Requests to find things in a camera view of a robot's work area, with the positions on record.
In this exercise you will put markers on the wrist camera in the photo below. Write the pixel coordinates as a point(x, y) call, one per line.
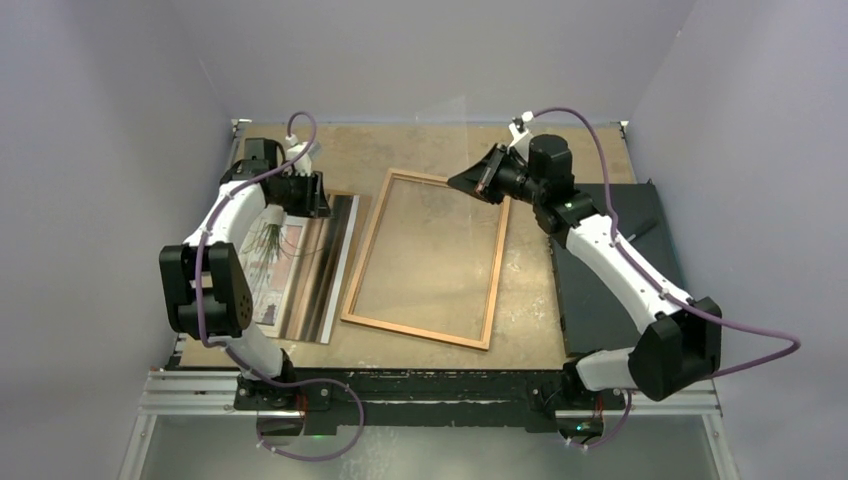
point(306, 152)
point(518, 127)

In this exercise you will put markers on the wooden picture frame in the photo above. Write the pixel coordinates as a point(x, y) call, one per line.
point(430, 262)

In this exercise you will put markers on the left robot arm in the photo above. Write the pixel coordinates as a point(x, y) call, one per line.
point(206, 292)

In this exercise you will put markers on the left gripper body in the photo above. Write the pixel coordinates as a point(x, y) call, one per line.
point(297, 195)

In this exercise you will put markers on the brown backing board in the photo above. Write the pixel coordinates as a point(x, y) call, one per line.
point(350, 210)

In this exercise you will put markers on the clear acrylic sheet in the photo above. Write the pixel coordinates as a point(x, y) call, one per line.
point(438, 142)

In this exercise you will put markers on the small hammer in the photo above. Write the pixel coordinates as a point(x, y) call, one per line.
point(643, 229)

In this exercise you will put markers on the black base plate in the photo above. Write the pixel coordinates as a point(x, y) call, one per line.
point(538, 401)

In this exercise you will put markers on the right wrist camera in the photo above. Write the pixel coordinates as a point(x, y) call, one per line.
point(518, 127)

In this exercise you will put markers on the black mat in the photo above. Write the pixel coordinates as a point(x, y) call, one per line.
point(591, 317)

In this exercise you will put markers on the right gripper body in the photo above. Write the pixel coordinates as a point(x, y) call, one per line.
point(516, 182)

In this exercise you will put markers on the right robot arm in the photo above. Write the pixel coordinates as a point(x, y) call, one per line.
point(677, 346)

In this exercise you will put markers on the aluminium rail frame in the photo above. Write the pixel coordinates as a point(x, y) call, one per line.
point(199, 434)

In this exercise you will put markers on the plant photo print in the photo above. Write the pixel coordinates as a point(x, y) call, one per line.
point(296, 269)

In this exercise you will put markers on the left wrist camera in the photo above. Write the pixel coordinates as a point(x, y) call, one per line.
point(306, 152)

